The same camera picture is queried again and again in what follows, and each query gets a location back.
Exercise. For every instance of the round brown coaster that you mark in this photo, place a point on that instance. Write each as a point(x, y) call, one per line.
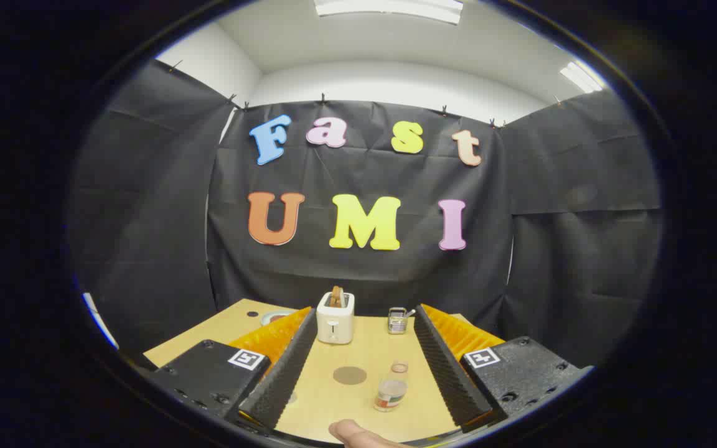
point(350, 376)

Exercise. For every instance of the brown toast slice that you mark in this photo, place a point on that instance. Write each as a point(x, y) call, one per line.
point(337, 297)

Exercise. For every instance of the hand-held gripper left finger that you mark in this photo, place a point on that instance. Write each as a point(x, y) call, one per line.
point(284, 379)

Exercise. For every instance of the white toaster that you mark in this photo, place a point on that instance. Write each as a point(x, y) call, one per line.
point(335, 323)

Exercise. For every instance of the pale green plate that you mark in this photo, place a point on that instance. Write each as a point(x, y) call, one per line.
point(273, 316)

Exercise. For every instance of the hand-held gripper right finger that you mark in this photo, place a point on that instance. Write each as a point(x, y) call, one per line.
point(449, 373)

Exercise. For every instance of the wooden table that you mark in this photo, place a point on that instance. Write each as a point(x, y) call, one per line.
point(358, 348)

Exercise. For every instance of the long ceiling light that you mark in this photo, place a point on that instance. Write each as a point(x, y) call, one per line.
point(389, 9)

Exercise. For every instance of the clear juice bottle red label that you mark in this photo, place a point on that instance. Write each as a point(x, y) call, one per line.
point(391, 392)

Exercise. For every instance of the small ceiling light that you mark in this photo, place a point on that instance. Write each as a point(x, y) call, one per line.
point(581, 77)

